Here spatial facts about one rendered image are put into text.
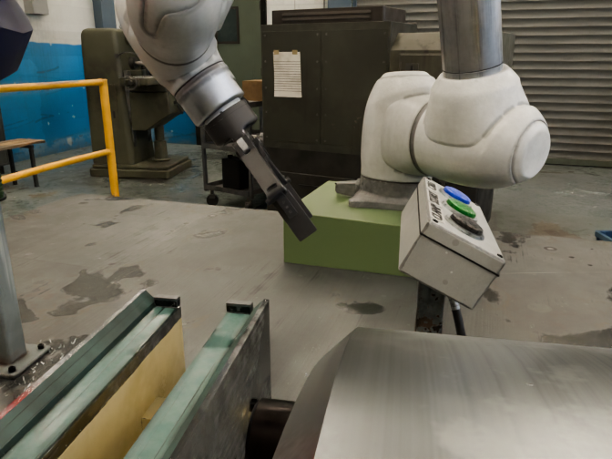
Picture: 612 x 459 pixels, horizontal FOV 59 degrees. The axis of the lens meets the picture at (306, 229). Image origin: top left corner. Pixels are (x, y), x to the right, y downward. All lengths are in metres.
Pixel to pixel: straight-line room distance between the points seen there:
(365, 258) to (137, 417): 0.59
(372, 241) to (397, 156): 0.18
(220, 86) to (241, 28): 6.73
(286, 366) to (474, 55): 0.58
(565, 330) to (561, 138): 6.05
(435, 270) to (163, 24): 0.39
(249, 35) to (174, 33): 6.83
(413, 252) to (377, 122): 0.70
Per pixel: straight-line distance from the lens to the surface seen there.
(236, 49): 7.56
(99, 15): 8.46
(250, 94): 4.72
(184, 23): 0.64
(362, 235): 1.05
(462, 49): 0.97
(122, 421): 0.59
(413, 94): 1.11
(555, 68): 6.86
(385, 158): 1.12
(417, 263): 0.45
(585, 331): 0.95
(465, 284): 0.46
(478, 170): 0.98
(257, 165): 0.75
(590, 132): 6.97
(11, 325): 0.84
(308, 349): 0.81
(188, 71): 0.80
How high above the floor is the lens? 1.20
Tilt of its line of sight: 18 degrees down
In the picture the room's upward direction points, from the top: straight up
